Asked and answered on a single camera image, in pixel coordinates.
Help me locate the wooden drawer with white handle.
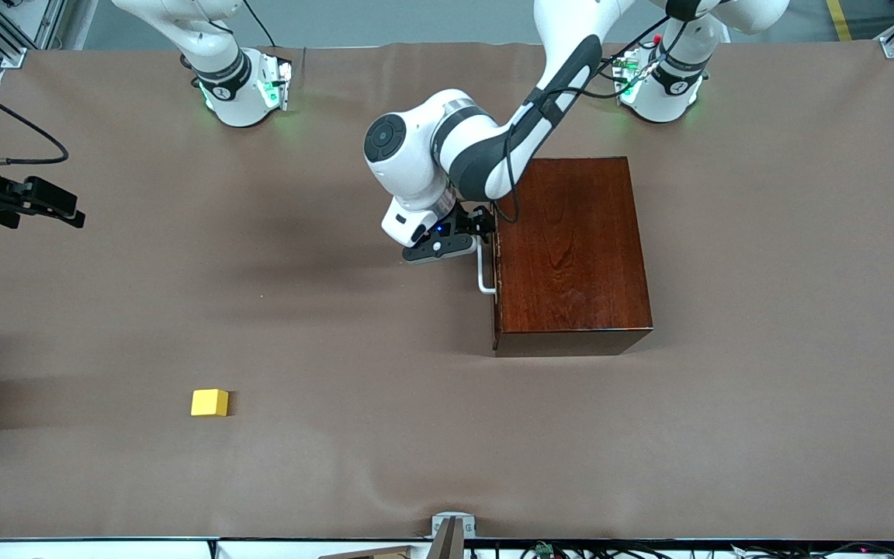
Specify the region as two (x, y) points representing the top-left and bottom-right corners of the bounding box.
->
(476, 186), (502, 350)

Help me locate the dark brown wooden cabinet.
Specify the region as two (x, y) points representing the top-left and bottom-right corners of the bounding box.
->
(492, 157), (655, 358)

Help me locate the grey metal bracket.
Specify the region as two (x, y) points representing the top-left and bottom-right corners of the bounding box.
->
(431, 512), (476, 538)

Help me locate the yellow block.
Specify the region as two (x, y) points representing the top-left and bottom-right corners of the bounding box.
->
(191, 389), (229, 417)

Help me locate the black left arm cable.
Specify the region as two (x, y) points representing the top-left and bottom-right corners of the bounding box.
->
(492, 16), (696, 224)

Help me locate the black right base cable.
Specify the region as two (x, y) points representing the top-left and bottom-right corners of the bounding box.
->
(241, 0), (277, 47)

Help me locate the brown table cloth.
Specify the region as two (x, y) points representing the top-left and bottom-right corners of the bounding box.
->
(0, 40), (894, 542)

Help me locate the grey brown upright pole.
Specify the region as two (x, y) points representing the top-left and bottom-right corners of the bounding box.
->
(429, 519), (465, 559)

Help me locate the white table edge rail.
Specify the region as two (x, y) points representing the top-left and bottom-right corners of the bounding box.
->
(0, 540), (432, 559)

